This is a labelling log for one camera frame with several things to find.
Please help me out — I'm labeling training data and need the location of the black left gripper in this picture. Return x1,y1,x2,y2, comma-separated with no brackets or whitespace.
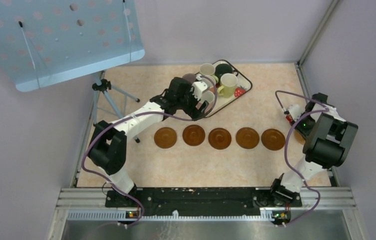
176,82,208,121

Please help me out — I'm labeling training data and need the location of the light woven round coaster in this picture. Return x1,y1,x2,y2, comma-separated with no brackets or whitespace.
294,130,306,145

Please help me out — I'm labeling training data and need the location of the brown round coaster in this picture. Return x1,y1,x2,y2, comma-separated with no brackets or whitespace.
154,127,177,149
208,127,232,150
182,124,206,147
236,127,260,149
262,128,286,151

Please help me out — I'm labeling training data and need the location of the dark green mug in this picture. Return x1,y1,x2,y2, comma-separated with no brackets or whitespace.
215,63,239,80

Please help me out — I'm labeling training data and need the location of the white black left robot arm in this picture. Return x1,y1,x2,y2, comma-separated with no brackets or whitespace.
84,77,209,207

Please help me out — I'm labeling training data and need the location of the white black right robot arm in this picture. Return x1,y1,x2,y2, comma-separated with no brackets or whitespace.
269,92,358,206

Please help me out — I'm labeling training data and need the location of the pink mug in front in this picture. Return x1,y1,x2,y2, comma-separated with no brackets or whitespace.
196,91,215,114

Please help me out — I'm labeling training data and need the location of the purple grey mug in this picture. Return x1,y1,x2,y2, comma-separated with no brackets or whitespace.
182,73,197,83

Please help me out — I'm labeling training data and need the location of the cream mug at back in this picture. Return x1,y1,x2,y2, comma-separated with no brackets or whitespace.
199,63,219,81

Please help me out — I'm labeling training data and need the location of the yellow green mug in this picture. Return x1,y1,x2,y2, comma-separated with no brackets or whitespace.
217,73,238,98

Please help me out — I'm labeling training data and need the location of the white tray with black rim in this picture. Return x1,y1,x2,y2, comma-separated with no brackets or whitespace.
202,59,253,118

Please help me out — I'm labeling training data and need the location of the grey tripod stand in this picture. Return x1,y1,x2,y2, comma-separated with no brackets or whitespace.
91,70,140,125

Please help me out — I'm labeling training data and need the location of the light blue perforated board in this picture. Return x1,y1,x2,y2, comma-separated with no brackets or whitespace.
0,0,145,92

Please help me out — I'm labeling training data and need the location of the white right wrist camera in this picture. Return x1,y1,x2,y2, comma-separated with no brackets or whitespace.
284,104,304,121

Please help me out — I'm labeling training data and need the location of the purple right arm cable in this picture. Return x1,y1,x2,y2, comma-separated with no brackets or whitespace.
275,90,331,227

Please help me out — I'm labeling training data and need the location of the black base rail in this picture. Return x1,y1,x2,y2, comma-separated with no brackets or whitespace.
105,187,302,217

